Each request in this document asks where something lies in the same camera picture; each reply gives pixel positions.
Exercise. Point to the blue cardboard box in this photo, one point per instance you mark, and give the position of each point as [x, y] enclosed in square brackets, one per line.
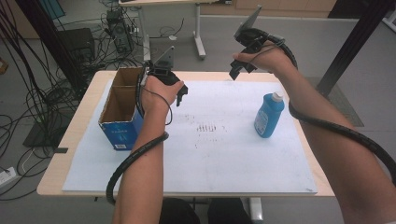
[120, 130]

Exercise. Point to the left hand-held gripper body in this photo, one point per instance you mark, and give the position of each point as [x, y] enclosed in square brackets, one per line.
[163, 70]

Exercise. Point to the white power strip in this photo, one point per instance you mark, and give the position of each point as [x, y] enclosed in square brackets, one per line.
[7, 176]

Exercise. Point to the computer tower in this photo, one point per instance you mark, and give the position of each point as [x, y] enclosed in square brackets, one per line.
[120, 31]

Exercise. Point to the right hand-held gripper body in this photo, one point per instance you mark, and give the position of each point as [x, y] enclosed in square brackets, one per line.
[250, 35]

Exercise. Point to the black metal post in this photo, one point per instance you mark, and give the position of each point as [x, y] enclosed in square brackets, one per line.
[351, 46]

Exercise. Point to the black equipment box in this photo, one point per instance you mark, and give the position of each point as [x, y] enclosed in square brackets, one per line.
[77, 43]

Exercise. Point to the white table mat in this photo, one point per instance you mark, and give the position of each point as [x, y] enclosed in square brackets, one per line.
[218, 155]

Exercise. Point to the person's leg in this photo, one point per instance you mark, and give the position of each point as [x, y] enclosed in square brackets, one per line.
[179, 213]
[229, 211]

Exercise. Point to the blue plastic bottle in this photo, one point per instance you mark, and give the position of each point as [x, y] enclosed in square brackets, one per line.
[268, 116]

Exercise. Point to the black floor plate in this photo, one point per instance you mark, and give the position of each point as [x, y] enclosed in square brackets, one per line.
[40, 137]

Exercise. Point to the person's left hand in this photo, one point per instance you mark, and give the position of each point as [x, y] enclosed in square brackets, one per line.
[155, 96]

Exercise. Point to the person's right leg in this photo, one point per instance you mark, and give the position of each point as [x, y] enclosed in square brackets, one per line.
[229, 211]

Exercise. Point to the person's right hand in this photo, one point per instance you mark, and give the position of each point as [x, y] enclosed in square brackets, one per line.
[271, 60]

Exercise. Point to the person's left leg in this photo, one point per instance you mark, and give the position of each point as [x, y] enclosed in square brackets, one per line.
[179, 213]

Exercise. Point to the white table leg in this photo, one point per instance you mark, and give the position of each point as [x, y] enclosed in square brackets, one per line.
[256, 210]

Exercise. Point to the black tape strip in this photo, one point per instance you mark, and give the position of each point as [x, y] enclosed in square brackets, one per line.
[60, 150]

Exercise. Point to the white desk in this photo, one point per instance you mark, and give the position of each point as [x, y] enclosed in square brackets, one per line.
[199, 31]

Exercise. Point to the dark metal stand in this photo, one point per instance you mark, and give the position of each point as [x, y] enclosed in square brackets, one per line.
[53, 43]

